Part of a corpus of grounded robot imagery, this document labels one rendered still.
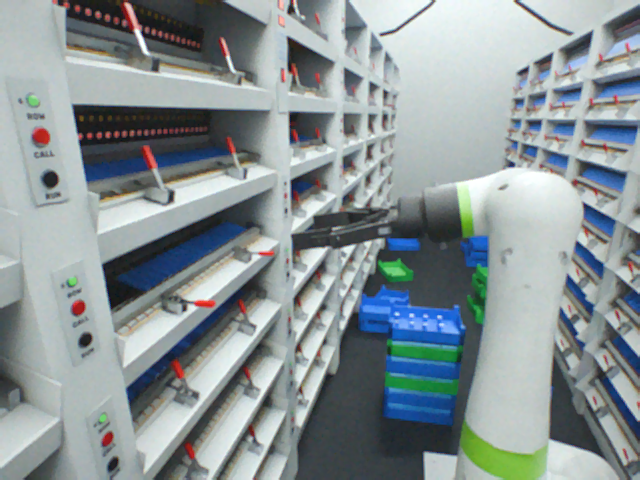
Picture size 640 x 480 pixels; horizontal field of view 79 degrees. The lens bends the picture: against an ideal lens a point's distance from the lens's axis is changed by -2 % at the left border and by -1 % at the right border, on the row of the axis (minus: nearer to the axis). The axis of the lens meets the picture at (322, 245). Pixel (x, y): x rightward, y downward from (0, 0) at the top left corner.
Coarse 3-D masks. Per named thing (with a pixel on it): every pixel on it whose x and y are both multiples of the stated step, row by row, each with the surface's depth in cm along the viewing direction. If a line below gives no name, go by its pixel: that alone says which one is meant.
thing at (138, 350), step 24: (240, 216) 110; (264, 240) 107; (240, 264) 90; (264, 264) 103; (192, 288) 76; (216, 288) 79; (168, 312) 67; (192, 312) 70; (120, 336) 59; (144, 336) 61; (168, 336) 64; (120, 360) 53; (144, 360) 59
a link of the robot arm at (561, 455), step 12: (552, 444) 89; (564, 444) 90; (552, 456) 86; (564, 456) 86; (576, 456) 85; (588, 456) 84; (552, 468) 85; (564, 468) 82; (576, 468) 78; (588, 468) 76; (600, 468) 77; (612, 468) 85
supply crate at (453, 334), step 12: (396, 312) 178; (408, 312) 177; (420, 312) 176; (432, 312) 175; (444, 312) 174; (456, 312) 171; (420, 324) 171; (432, 324) 171; (444, 324) 171; (456, 324) 171; (396, 336) 160; (408, 336) 159; (420, 336) 158; (432, 336) 157; (444, 336) 156; (456, 336) 155
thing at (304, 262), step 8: (312, 224) 180; (320, 248) 161; (328, 248) 167; (296, 256) 147; (304, 256) 149; (312, 256) 152; (320, 256) 154; (296, 264) 138; (304, 264) 139; (312, 264) 145; (296, 272) 136; (304, 272) 137; (312, 272) 148; (296, 280) 131; (304, 280) 138; (296, 288) 128
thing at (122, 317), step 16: (240, 240) 97; (208, 256) 85; (224, 256) 90; (192, 272) 77; (160, 288) 69; (176, 288) 73; (128, 304) 63; (144, 304) 64; (112, 320) 58; (128, 320) 61; (144, 320) 63
